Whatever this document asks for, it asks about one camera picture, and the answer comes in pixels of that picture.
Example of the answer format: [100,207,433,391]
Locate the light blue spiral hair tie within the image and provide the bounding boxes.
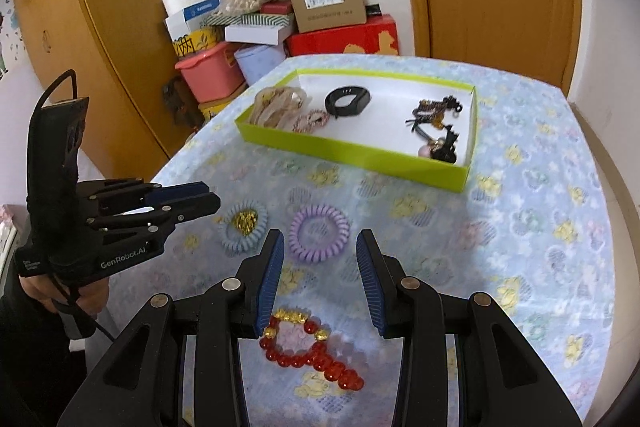
[219,203,268,257]

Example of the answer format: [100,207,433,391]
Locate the floral light blue tablecloth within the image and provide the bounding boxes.
[107,54,620,427]

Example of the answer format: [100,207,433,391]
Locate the clear amber hair claw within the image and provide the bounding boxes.
[252,86,308,128]

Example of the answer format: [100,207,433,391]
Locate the flat white box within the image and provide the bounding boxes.
[225,24,293,45]

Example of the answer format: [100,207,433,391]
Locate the person's left hand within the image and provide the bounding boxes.
[20,276,111,320]

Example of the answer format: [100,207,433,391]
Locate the dark brown bead bracelet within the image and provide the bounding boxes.
[411,95,463,126]

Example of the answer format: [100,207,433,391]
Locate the pink plastic bin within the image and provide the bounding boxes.
[175,42,247,104]

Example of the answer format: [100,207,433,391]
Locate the yellow printed box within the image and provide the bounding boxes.
[172,29,223,58]
[197,97,238,128]

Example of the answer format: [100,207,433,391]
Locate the red bead bracelet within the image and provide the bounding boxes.
[259,306,365,392]

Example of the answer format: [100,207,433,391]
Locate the lavender round container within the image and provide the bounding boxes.
[234,44,287,88]

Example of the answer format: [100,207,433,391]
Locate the black fitness band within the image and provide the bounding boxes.
[325,87,372,120]

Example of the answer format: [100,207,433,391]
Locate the brown wooden wardrobe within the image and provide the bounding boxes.
[10,0,187,160]

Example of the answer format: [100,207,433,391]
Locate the gold chain ornament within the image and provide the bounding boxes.
[234,211,259,234]

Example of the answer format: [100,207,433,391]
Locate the black hair tie pink bead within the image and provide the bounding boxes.
[419,129,460,165]

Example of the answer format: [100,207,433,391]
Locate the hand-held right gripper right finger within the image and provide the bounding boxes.
[356,229,583,427]

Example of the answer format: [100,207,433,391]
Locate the black hair tie metal charm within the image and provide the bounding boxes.
[405,117,451,146]

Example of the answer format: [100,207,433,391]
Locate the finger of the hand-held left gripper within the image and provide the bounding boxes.
[82,179,212,210]
[87,193,222,235]

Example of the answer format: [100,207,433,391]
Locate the person's left forearm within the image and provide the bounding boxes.
[0,279,101,427]

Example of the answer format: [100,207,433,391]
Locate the purple spiral hair tie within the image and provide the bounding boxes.
[289,204,351,264]

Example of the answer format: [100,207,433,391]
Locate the large red gift box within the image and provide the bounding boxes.
[285,13,398,56]

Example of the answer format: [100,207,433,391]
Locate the lime green shallow box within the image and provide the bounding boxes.
[235,69,480,194]

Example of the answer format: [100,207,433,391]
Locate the dark brown bag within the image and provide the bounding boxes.
[161,76,203,130]

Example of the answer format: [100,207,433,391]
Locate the white box blue label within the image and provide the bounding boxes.
[162,0,222,38]

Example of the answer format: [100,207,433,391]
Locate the green striped box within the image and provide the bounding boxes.
[202,12,293,28]

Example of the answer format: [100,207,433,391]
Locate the pink rhinestone heart hair clip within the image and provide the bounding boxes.
[292,108,330,136]

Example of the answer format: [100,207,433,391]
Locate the black cable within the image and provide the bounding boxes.
[47,274,118,348]

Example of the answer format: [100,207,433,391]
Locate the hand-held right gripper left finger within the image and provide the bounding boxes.
[57,229,286,427]

